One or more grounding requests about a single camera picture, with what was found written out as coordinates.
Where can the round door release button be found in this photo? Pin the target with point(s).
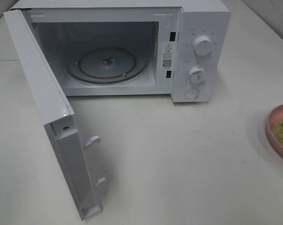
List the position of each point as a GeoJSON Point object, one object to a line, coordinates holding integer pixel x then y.
{"type": "Point", "coordinates": [192, 93]}

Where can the white timer knob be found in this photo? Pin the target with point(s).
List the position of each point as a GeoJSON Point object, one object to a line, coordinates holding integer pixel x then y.
{"type": "Point", "coordinates": [196, 74]}

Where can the white microwave door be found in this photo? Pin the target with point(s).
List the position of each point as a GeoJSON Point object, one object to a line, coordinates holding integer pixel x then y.
{"type": "Point", "coordinates": [57, 116]}

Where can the pink plate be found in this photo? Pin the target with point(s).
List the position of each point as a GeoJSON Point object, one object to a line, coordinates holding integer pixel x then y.
{"type": "Point", "coordinates": [275, 115]}

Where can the glass turntable plate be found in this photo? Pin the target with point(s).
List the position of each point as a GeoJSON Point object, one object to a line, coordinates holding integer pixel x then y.
{"type": "Point", "coordinates": [108, 65]}

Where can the warning label sticker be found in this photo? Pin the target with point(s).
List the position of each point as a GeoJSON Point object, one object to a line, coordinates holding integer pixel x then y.
{"type": "Point", "coordinates": [167, 55]}

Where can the white microwave oven body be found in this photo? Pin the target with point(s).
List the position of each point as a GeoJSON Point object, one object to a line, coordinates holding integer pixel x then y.
{"type": "Point", "coordinates": [71, 27]}

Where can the white power knob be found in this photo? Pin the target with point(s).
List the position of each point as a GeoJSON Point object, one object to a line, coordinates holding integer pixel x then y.
{"type": "Point", "coordinates": [203, 45]}

